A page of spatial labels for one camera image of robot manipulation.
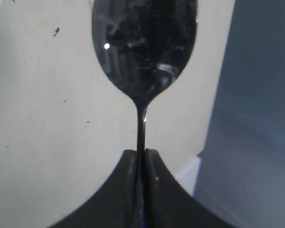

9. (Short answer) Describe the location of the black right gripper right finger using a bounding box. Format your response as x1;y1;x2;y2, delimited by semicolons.
143;149;233;228

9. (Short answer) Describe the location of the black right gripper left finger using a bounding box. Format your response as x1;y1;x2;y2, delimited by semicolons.
52;150;137;228

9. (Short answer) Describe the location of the steel spoon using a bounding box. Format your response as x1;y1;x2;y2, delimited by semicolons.
92;0;198;228

